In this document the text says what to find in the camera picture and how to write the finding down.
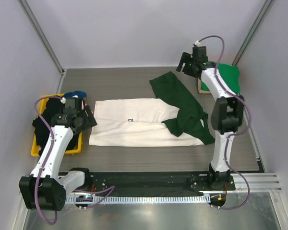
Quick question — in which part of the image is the white and green raglan t-shirt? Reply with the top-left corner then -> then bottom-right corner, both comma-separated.
89,71 -> 215,147

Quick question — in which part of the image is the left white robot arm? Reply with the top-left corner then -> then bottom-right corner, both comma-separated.
19,97 -> 97,211

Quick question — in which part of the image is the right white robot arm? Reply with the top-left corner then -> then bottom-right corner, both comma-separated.
176,45 -> 244,190

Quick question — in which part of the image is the blue garment in bin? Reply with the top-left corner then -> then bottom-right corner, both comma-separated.
63,91 -> 87,98

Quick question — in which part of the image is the folded beige t-shirt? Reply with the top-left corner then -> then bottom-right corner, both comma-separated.
197,79 -> 211,94

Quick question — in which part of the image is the black t-shirt in bin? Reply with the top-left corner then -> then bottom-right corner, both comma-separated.
32,98 -> 79,155

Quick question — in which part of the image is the folded bright green t-shirt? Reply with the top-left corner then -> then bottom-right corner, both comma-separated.
200,62 -> 241,94

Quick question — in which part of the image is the yellow plastic bin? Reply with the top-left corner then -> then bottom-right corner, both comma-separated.
31,94 -> 83,157

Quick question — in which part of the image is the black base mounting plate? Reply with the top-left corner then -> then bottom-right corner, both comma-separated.
90,171 -> 236,197

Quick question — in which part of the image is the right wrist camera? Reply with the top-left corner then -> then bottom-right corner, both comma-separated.
193,40 -> 201,47

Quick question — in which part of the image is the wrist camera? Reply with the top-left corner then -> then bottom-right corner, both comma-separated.
193,40 -> 201,47
60,97 -> 67,104

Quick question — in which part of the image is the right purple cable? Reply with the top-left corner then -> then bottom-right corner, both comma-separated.
194,35 -> 252,211

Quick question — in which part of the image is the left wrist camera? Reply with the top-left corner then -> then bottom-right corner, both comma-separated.
60,97 -> 67,104

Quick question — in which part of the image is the right aluminium corner post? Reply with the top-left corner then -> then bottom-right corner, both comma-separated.
232,0 -> 275,66

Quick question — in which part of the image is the aluminium corner post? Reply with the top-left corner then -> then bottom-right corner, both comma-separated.
232,0 -> 275,66
18,0 -> 64,75

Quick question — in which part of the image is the slotted cable duct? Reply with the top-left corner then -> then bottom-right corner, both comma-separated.
65,194 -> 211,205

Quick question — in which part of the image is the left aluminium corner post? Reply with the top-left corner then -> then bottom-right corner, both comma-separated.
18,0 -> 64,75

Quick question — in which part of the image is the aluminium extrusion rail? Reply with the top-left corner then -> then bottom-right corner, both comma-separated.
232,173 -> 282,193

